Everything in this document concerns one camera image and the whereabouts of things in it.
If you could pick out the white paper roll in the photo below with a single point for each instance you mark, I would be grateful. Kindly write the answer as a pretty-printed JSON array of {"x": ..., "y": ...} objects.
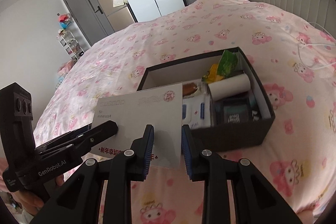
[{"x": 231, "y": 86}]

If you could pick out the person's left hand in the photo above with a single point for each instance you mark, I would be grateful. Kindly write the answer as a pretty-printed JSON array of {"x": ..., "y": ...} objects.
[{"x": 29, "y": 200}]

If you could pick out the beige fridge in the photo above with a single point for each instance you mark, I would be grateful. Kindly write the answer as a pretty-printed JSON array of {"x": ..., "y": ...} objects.
[{"x": 118, "y": 16}]

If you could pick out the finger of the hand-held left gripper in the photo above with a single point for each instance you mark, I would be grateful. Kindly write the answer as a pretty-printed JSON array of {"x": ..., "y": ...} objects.
[
  {"x": 76, "y": 132},
  {"x": 99, "y": 132}
]

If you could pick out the red plush toy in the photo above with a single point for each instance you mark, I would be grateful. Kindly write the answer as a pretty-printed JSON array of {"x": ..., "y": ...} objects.
[{"x": 64, "y": 18}]

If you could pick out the black cardboard box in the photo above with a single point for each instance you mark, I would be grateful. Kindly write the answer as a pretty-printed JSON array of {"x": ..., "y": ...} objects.
[{"x": 236, "y": 134}]

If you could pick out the white wet wipes pack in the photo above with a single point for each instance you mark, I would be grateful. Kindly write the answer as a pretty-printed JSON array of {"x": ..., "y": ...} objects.
[{"x": 194, "y": 111}]

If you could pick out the black card pack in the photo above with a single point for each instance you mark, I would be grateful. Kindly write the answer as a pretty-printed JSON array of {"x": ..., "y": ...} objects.
[{"x": 232, "y": 111}]

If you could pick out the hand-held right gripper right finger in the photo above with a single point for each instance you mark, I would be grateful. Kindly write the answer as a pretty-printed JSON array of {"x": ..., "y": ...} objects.
[{"x": 187, "y": 153}]

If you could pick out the grey door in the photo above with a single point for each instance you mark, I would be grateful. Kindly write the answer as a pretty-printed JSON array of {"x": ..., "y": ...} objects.
[{"x": 81, "y": 8}]

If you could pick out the pink plush heap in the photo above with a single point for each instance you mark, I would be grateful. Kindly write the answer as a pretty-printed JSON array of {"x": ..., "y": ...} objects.
[{"x": 67, "y": 66}]

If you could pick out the wooden comb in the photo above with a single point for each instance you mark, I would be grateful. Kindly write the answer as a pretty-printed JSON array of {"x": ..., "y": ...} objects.
[{"x": 189, "y": 89}]

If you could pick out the white envelope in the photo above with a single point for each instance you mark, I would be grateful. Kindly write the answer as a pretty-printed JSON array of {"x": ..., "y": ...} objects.
[{"x": 147, "y": 108}]

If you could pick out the white shelf rack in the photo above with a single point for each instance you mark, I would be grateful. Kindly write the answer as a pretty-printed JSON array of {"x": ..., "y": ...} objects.
[{"x": 69, "y": 43}]

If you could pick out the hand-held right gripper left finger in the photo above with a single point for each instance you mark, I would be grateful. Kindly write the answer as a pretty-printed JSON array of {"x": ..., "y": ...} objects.
[{"x": 148, "y": 153}]

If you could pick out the green snack bag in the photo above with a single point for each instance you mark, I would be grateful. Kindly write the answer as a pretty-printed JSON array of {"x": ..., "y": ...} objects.
[{"x": 228, "y": 62}]

